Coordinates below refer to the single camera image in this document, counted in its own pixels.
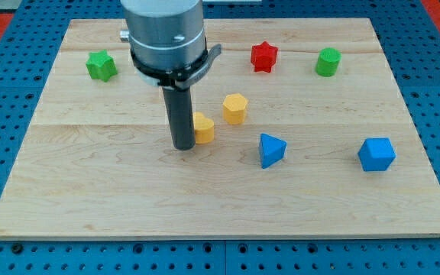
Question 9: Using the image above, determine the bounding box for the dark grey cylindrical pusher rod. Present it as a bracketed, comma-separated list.
[162, 87, 196, 150]

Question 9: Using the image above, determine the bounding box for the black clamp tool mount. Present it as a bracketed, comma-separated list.
[130, 44, 222, 90]

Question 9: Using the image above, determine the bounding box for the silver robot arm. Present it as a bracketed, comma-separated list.
[121, 0, 222, 150]

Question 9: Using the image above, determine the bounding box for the yellow heart block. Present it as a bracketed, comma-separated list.
[193, 112, 215, 144]

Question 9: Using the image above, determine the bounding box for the yellow hexagon block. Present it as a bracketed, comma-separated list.
[222, 93, 248, 125]

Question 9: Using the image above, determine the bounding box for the green star block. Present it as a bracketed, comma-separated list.
[86, 50, 118, 83]

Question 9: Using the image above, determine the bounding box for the red star block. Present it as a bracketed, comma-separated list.
[251, 41, 278, 73]

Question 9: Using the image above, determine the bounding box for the blue triangle block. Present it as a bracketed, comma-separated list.
[258, 133, 287, 169]

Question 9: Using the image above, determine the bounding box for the light wooden board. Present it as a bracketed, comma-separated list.
[0, 18, 440, 241]

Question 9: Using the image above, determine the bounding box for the green cylinder block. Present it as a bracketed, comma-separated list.
[315, 47, 341, 77]

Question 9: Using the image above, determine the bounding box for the blue cube block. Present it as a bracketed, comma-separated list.
[357, 137, 396, 172]

